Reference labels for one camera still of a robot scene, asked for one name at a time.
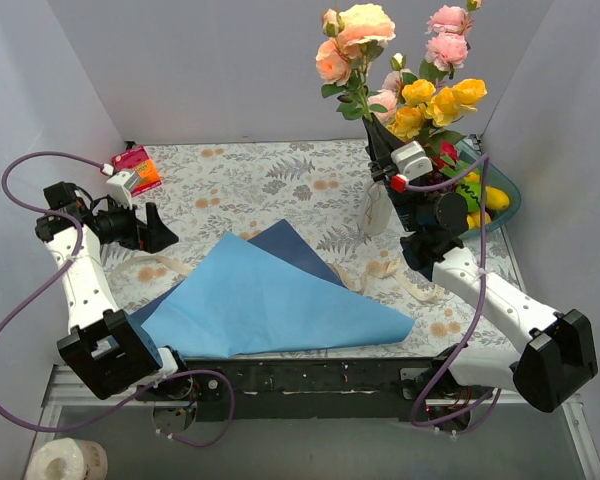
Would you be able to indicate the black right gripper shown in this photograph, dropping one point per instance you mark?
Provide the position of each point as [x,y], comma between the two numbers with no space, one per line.
[380,167]

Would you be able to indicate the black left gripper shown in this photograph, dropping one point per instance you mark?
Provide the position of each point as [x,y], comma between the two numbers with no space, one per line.
[143,232]

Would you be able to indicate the yellow rose stem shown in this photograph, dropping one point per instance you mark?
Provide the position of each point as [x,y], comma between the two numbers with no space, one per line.
[428,112]

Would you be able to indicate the blue wrapping paper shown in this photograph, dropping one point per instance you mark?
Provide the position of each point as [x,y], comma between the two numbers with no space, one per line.
[241,300]

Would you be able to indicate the small pink bud stem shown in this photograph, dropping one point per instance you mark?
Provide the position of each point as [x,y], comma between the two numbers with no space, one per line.
[355,38]

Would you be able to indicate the pink rose stem long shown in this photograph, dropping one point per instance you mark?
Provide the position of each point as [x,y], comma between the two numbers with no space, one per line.
[448,47]

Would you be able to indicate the cream ribbon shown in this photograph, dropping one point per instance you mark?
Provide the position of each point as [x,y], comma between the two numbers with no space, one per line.
[374,269]

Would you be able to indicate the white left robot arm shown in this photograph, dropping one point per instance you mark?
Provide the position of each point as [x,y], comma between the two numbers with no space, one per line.
[104,347]

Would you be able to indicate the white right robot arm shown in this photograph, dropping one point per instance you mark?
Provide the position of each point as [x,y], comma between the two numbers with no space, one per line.
[554,353]

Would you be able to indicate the white ribbed ceramic vase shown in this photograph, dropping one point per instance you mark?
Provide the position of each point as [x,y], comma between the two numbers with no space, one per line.
[375,209]

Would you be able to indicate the floral patterned table mat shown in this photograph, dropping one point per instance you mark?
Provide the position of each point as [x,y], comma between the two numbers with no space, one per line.
[210,190]

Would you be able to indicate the pink dragon fruit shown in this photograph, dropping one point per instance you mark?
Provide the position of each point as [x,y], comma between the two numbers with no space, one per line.
[447,161]

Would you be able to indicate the orange pink snack box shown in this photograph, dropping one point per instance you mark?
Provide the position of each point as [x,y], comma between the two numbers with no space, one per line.
[139,160]

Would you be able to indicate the teal plastic fruit basket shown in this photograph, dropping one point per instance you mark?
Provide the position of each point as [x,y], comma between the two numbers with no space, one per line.
[468,153]

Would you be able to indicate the yellow lemon back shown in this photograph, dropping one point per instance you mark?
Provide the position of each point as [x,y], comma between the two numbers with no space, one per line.
[472,178]

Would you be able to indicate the yellow lemon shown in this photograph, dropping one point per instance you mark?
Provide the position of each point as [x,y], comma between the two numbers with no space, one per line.
[496,199]
[472,178]
[477,218]

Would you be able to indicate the yellow lemon front right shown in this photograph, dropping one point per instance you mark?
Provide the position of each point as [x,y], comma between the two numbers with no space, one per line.
[477,218]

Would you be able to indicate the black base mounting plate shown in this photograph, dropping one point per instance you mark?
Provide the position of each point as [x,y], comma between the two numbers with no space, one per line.
[317,388]

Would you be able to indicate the white tape roll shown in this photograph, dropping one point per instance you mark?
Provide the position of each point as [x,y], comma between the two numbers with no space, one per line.
[68,459]

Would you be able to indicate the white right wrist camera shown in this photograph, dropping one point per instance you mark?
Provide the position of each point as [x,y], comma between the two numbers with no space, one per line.
[412,161]

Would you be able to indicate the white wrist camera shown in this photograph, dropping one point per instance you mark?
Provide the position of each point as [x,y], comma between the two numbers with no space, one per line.
[121,185]
[412,161]

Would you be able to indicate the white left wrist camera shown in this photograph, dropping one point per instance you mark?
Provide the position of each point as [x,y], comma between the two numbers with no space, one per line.
[121,185]

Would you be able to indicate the aluminium rail frame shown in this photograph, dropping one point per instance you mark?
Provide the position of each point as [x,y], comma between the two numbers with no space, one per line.
[473,435]

